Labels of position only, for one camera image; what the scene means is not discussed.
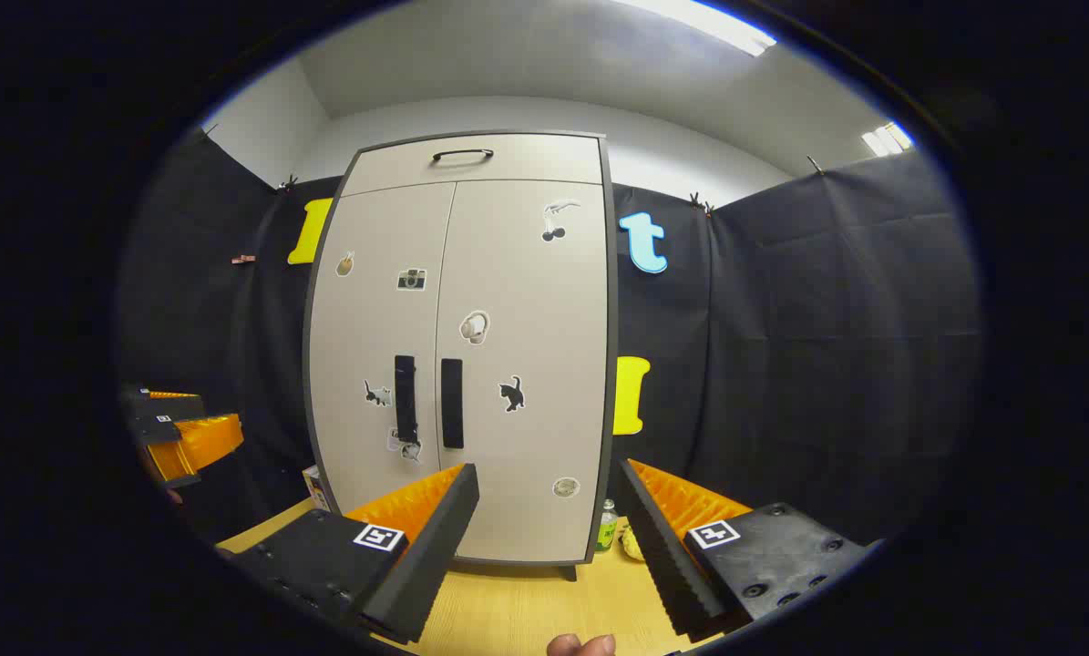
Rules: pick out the cabinet door with headphones sticker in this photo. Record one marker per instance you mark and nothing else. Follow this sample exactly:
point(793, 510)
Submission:
point(535, 410)

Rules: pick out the white book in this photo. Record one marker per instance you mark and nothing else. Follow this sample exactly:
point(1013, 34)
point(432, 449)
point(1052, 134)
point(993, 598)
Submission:
point(316, 487)

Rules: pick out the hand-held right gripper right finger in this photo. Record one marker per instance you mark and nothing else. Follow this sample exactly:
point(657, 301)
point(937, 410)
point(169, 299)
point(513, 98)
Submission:
point(662, 556)

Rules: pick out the beige cabinet drawer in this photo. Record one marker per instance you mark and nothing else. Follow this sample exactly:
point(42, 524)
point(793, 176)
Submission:
point(526, 159)

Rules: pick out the yellow knitted item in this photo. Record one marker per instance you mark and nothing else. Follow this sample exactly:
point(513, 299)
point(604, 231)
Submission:
point(633, 545)

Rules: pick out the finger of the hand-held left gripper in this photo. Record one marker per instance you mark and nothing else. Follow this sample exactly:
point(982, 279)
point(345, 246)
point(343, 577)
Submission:
point(211, 442)
point(170, 407)

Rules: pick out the cabinet door with camera sticker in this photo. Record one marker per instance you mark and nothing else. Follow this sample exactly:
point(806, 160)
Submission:
point(371, 319)

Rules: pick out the small green bottle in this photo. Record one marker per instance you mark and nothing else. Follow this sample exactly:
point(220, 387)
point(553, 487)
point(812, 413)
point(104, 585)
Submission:
point(607, 530)

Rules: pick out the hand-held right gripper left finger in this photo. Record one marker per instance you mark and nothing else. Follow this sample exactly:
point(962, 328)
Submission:
point(426, 556)

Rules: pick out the black backdrop cloth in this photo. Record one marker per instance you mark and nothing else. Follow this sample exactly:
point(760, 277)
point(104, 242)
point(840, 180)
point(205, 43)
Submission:
point(781, 364)

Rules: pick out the long ceiling light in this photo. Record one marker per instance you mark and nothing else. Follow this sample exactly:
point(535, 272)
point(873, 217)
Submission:
point(708, 23)
point(886, 139)

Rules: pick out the beige double-door shoe cabinet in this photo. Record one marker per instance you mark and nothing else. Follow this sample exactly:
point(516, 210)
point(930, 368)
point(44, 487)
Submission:
point(471, 169)

